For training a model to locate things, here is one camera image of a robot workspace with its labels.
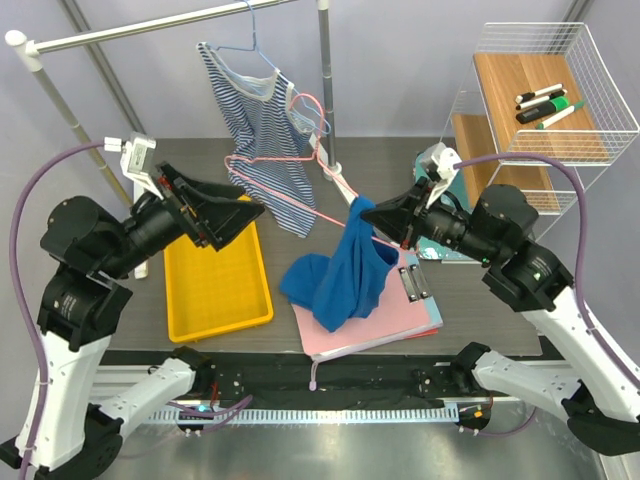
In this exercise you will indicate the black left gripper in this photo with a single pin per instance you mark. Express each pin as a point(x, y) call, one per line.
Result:
point(221, 219)

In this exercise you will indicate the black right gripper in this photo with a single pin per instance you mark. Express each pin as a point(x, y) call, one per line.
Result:
point(404, 218)

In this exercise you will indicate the pink wire hanger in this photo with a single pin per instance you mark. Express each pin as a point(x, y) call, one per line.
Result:
point(337, 179)

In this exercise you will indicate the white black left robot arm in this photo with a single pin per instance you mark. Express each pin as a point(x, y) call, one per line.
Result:
point(66, 436)

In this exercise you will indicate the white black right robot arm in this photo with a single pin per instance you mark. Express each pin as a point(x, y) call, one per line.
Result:
point(600, 402)

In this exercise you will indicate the blue white striped tank top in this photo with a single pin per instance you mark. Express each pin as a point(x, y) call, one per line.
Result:
point(255, 111)

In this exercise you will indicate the light blue clipboard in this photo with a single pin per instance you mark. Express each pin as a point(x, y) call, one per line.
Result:
point(418, 290)

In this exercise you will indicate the pink clipboard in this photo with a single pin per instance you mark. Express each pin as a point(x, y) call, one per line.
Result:
point(400, 320)

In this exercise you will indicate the yellow plastic tray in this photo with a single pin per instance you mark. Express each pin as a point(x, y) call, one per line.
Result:
point(211, 293)

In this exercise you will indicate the lower wooden shelf board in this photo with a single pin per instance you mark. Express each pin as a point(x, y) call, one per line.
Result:
point(474, 139)

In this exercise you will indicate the wooden shelf board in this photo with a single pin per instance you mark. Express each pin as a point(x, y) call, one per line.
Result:
point(474, 139)
point(502, 77)

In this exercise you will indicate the black white marker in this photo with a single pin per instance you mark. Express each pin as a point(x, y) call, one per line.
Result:
point(541, 92)
point(544, 98)

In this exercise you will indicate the upper wooden shelf board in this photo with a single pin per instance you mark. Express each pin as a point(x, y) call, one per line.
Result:
point(502, 77)

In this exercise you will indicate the green highlighter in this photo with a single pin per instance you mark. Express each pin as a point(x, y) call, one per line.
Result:
point(541, 110)

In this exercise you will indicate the green white pen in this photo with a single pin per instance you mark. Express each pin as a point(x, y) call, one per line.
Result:
point(560, 115)

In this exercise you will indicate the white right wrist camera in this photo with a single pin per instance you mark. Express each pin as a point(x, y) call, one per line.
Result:
point(439, 163)

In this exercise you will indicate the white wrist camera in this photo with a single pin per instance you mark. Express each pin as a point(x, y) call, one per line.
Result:
point(439, 163)
point(136, 159)

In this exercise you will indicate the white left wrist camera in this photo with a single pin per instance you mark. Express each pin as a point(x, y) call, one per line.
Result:
point(136, 159)

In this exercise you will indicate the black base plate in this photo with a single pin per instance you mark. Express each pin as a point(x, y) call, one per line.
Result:
point(356, 382)

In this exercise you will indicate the white wire shelf rack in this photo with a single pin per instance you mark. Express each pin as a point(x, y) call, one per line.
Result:
point(611, 114)

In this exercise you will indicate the white slotted cable duct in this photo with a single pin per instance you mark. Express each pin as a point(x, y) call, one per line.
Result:
point(447, 414)

